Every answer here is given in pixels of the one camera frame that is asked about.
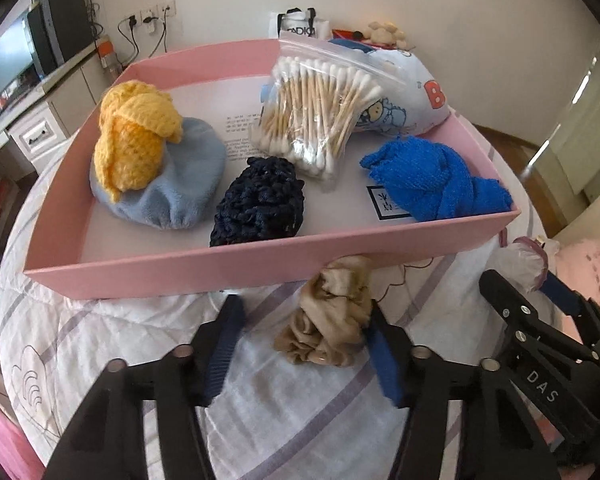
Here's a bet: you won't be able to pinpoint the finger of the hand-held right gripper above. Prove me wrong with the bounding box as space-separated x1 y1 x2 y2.
544 271 600 351
479 269 598 361

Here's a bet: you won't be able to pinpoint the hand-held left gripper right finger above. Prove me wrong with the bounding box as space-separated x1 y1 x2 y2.
362 305 563 480

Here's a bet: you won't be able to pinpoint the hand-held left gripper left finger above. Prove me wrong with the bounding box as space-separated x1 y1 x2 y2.
42 294 248 480

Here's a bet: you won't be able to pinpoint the white plastic shower cap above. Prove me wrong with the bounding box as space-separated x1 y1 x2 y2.
487 240 561 292

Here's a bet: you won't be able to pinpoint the pink cardboard box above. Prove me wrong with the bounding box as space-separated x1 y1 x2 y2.
22 37 523 301

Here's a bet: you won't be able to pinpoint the navy crochet pouch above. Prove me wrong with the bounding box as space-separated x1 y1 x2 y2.
209 156 307 248

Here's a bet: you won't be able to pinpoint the blue knitted cloth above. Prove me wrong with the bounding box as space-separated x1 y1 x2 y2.
360 136 513 223

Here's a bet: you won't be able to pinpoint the light blue fleece hat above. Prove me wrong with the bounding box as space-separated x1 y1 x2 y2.
90 116 227 231

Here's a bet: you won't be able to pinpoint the cartoon printed fabric pouch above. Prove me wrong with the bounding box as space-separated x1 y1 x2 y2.
327 37 452 138

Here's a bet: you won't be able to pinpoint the yellow crochet hat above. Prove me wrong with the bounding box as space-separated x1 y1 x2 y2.
94 80 185 205

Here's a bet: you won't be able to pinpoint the bag of cotton swabs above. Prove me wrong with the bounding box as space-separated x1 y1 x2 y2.
256 39 396 181

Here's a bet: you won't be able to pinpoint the light pink floral quilt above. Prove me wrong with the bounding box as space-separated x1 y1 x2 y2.
555 237 600 321

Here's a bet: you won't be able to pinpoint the magenta blanket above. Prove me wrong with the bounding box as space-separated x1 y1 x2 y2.
0 385 46 480

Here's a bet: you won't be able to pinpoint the cream plush bear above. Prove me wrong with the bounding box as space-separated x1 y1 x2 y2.
362 21 408 50

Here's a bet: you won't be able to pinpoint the orange capped bottle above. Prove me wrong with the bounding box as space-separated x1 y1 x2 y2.
97 40 117 77

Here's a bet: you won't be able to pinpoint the red toy box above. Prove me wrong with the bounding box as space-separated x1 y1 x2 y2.
330 27 376 43

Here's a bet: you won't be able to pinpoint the white desk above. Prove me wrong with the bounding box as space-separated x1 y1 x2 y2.
0 40 126 176

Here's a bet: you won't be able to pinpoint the white tote bag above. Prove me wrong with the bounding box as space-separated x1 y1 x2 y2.
277 7 331 41

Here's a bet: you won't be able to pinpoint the black computer monitor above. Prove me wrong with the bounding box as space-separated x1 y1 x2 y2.
0 7 43 106

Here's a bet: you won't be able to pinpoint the black computer tower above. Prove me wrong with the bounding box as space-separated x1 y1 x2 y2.
40 0 96 68

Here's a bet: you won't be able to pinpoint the black power cables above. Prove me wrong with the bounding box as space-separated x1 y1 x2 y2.
117 17 173 61

